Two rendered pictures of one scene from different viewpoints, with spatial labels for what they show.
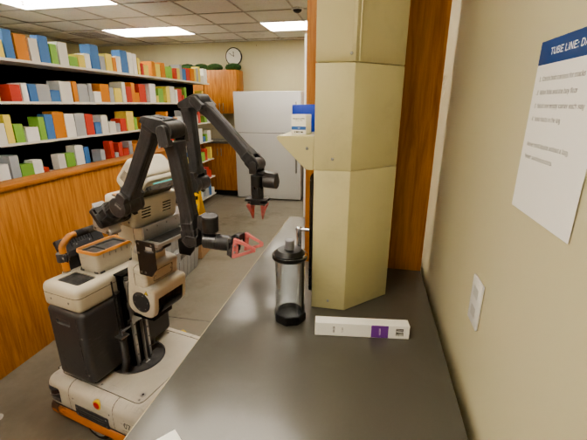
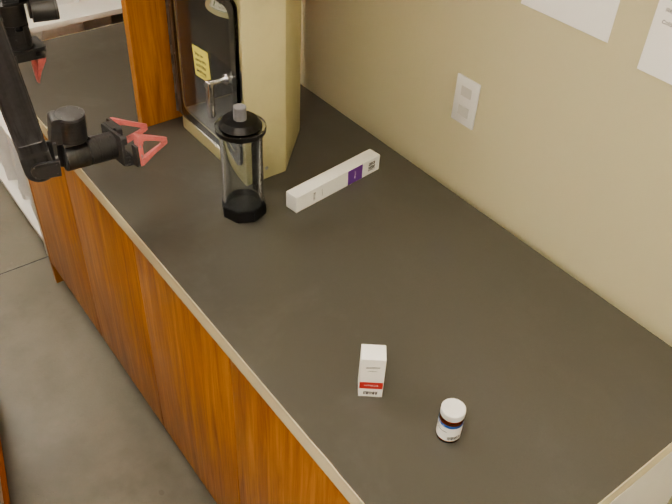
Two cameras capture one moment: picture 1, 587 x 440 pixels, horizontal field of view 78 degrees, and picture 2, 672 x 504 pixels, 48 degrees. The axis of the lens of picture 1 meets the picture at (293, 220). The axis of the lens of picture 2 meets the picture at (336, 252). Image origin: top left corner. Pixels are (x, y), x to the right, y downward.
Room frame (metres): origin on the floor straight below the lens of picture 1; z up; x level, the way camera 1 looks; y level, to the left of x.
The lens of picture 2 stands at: (0.00, 0.93, 1.99)
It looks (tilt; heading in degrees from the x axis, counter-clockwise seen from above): 40 degrees down; 309
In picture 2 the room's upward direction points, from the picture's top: 3 degrees clockwise
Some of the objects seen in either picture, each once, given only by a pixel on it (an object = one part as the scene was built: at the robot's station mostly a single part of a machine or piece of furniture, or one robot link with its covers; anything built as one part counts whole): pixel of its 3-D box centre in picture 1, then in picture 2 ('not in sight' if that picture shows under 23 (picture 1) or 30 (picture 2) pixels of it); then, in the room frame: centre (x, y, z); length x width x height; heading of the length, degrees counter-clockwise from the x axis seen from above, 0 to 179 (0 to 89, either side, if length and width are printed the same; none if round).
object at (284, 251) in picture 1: (289, 250); (240, 120); (1.03, 0.01, 1.18); 0.09 x 0.09 x 0.07
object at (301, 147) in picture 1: (304, 147); not in sight; (1.26, -0.04, 1.46); 0.32 x 0.11 x 0.10; 168
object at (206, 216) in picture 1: (203, 228); (55, 139); (1.22, 0.32, 1.18); 0.12 x 0.09 x 0.11; 69
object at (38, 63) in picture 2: (259, 209); (28, 65); (1.60, 0.16, 1.14); 0.07 x 0.07 x 0.09; 78
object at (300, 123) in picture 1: (301, 124); not in sight; (1.20, -0.03, 1.54); 0.05 x 0.05 x 0.06; 68
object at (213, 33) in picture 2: (317, 223); (204, 63); (1.25, -0.09, 1.19); 0.30 x 0.01 x 0.40; 168
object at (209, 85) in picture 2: (303, 238); (216, 96); (1.15, -0.03, 1.17); 0.05 x 0.03 x 0.10; 78
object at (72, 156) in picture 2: (211, 239); (75, 152); (1.21, 0.29, 1.14); 0.07 x 0.06 x 0.07; 78
